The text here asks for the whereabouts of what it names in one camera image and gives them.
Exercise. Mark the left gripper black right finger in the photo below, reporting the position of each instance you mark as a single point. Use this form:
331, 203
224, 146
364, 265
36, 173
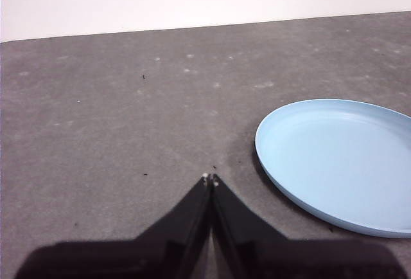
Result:
289, 259

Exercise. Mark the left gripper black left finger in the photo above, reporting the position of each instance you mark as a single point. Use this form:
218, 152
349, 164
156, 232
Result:
154, 256

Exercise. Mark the light blue round plate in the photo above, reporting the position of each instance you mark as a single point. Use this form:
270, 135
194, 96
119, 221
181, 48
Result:
337, 163

